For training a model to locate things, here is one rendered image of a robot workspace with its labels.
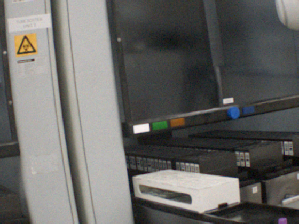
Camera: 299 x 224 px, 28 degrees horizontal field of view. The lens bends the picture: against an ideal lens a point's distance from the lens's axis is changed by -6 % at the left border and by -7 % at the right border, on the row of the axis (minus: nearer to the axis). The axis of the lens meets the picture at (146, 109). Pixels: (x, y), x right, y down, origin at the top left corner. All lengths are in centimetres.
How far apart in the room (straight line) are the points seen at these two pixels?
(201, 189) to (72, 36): 44
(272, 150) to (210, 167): 20
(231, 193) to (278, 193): 30
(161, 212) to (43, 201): 25
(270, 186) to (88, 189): 45
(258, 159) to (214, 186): 37
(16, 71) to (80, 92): 16
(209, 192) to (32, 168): 38
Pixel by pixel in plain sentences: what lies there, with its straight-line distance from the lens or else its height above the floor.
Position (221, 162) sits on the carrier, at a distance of 151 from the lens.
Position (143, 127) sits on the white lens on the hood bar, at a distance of 139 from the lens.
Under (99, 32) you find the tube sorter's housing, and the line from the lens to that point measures 138.
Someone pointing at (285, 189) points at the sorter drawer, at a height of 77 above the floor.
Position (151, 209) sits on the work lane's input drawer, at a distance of 136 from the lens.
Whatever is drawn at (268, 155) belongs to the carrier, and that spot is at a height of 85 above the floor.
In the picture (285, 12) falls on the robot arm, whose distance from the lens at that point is 122.
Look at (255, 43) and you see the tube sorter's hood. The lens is 158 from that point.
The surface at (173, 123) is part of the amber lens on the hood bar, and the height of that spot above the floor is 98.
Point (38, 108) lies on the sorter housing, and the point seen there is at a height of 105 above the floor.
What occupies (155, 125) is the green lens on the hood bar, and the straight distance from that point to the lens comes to 140.
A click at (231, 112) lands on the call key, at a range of 150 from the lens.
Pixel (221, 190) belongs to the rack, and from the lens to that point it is 124.
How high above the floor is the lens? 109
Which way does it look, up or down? 3 degrees down
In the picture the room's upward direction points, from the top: 7 degrees counter-clockwise
